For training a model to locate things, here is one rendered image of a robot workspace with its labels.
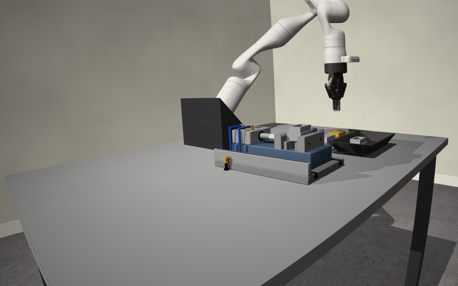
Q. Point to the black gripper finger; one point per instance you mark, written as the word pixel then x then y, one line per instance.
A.
pixel 342 89
pixel 334 94

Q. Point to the yellow rectangular block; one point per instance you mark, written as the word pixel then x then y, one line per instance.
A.
pixel 338 133

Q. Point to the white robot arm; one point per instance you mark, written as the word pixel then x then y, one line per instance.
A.
pixel 328 11

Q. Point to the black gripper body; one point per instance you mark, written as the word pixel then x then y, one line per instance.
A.
pixel 335 70

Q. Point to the white rectangular part with pocket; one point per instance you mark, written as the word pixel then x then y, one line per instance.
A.
pixel 359 140

